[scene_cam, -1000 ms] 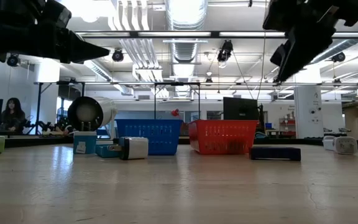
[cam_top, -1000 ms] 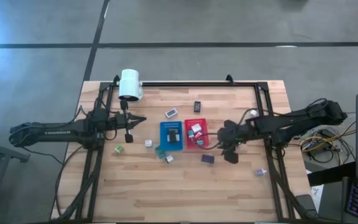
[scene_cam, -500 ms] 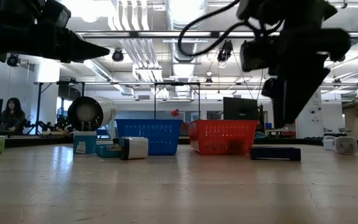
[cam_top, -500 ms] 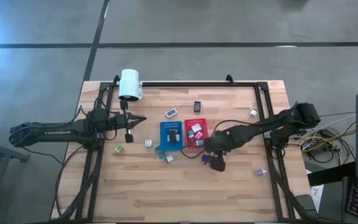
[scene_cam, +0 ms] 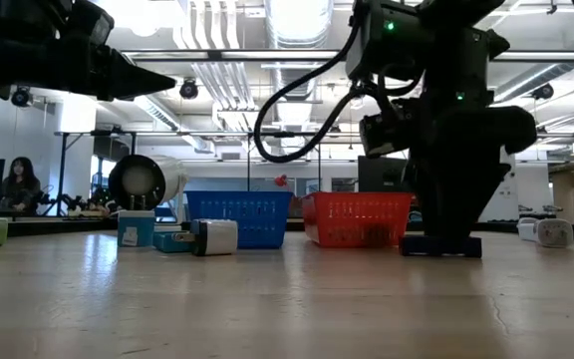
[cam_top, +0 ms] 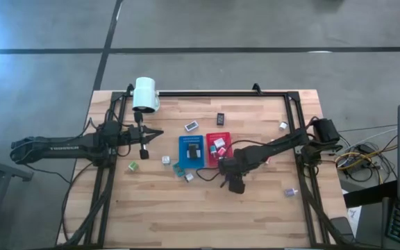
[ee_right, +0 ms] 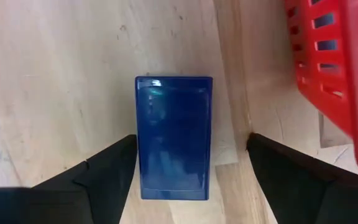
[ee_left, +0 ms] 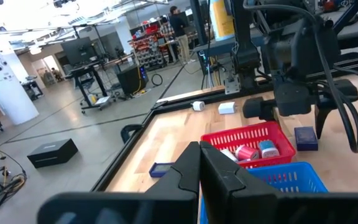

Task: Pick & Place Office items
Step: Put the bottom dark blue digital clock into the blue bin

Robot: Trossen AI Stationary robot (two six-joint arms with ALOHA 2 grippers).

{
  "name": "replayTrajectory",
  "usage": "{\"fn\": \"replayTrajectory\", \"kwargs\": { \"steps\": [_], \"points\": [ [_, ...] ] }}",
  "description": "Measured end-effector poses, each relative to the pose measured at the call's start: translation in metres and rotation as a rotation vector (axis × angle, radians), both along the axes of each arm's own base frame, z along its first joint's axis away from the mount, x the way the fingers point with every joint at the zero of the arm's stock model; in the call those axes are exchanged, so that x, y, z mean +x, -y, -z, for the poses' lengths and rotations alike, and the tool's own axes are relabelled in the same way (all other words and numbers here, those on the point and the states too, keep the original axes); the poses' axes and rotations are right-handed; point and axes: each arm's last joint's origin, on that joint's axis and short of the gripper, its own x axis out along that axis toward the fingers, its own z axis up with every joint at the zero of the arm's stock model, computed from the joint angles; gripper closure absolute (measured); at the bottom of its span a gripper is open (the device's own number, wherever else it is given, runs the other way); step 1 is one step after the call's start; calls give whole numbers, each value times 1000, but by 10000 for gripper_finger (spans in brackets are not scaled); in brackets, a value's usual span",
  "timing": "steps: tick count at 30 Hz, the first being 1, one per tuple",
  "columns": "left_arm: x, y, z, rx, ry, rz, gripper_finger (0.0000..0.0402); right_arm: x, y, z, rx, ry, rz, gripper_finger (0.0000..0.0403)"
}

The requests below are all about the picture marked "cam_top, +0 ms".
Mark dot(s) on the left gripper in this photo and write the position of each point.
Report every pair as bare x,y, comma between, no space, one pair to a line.
144,153

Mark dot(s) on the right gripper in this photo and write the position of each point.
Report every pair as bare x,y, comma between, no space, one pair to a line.
237,186

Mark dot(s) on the black rectangular box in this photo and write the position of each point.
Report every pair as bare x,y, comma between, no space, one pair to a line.
193,151

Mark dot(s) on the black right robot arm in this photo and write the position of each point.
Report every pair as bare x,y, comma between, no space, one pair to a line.
273,147

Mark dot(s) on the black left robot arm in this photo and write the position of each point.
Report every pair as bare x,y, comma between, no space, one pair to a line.
61,148

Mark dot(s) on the white cube charger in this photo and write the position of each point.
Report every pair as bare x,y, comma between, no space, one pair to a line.
165,159

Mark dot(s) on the red plastic basket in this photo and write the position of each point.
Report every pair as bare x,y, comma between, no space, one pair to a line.
210,159

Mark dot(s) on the white cylindrical projector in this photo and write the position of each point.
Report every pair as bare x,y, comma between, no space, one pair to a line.
145,93

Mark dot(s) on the white-framed digital display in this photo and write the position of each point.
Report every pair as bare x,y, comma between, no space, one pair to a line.
191,126

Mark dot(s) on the teal rectangular device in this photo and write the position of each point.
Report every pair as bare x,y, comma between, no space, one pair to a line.
178,169

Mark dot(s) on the blue plastic basket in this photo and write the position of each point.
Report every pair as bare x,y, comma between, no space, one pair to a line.
184,163

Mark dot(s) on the white and grey charger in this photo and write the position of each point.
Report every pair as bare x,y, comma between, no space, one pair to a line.
188,177

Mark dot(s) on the black digital display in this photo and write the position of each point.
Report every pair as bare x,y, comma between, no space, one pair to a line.
220,119

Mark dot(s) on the small white silver charger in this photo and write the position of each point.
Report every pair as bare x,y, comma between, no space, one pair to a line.
283,125

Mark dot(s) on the black smartphone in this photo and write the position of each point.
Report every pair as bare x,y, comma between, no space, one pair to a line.
341,225

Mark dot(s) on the white paper sheet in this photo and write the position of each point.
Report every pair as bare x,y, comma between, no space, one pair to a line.
354,215

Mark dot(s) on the black desk crossbar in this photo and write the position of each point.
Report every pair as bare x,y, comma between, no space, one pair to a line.
370,194

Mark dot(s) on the green wall charger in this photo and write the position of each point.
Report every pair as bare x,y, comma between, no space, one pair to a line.
133,166

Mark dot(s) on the black frame clamp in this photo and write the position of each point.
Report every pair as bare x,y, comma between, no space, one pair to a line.
256,89
129,89

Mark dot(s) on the lavender wall charger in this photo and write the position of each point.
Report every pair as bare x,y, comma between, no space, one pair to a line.
289,192

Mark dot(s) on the black metal table frame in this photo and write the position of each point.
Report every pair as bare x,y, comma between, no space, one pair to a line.
203,93

